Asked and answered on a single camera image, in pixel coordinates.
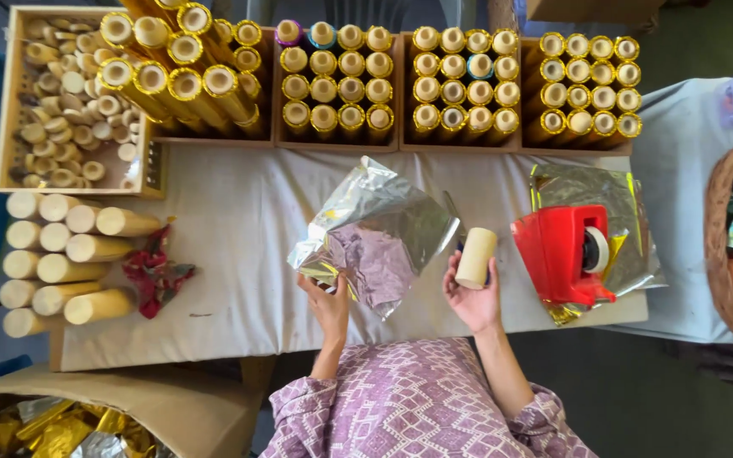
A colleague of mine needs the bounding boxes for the person's right hand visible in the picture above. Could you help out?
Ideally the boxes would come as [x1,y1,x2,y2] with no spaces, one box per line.
[442,250,504,335]

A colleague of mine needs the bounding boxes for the person's left hand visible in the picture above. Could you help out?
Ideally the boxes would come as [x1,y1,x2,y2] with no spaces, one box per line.
[297,270,351,345]

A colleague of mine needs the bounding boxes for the plain cardboard tube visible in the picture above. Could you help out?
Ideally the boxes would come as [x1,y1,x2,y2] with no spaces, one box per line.
[454,227,498,291]

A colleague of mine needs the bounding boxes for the silver foil sheet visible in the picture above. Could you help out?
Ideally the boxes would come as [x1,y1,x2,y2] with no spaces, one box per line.
[287,156,462,321]

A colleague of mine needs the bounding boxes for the red tape dispenser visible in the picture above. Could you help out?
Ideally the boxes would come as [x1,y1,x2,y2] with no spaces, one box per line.
[510,205,617,307]

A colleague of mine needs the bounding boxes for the white table cloth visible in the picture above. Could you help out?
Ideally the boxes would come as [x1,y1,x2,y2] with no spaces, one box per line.
[48,143,650,374]

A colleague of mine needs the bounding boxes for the purple patterned garment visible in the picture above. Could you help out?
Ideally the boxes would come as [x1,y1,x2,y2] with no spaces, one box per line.
[258,337,600,458]

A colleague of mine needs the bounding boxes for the stack of silver gold foil sheets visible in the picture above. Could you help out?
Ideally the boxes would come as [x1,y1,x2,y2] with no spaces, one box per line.
[529,164,668,327]

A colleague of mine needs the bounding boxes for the crumpled red wrapper scrap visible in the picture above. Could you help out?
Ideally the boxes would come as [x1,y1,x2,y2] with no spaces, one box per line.
[121,219,197,320]

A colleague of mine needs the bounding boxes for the cardboard carton of foil scraps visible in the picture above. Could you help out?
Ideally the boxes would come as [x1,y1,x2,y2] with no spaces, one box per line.
[0,363,267,458]

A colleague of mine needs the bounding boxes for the gold wrapped tubes with blue one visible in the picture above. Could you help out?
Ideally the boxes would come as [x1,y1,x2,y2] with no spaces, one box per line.
[400,26,524,154]

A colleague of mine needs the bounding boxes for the gold wrapped tubes with purple one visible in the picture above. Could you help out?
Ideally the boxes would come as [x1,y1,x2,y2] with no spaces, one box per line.
[274,19,401,153]

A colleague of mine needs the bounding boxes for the light grey cloth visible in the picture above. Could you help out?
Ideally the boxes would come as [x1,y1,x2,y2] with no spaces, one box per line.
[601,76,733,346]

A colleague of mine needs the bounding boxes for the all gold wrapped tubes in box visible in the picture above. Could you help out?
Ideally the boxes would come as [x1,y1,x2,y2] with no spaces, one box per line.
[519,32,644,157]

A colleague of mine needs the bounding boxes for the pile of long plain cardboard tubes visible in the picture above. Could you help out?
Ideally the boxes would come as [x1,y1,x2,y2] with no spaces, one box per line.
[0,191,163,339]

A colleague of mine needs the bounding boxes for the tilted gold wrapped tubes in box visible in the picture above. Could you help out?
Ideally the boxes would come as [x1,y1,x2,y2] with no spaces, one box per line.
[96,0,276,149]

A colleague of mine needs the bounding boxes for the brown cardboard box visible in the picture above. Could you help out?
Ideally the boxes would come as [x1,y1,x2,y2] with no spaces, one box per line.
[524,0,668,28]

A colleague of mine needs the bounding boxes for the heap of short cardboard tube pieces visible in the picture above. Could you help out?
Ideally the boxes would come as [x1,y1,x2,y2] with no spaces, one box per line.
[11,18,140,190]

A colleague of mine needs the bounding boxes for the wooden box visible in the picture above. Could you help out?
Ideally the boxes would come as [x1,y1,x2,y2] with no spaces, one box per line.
[0,6,168,200]

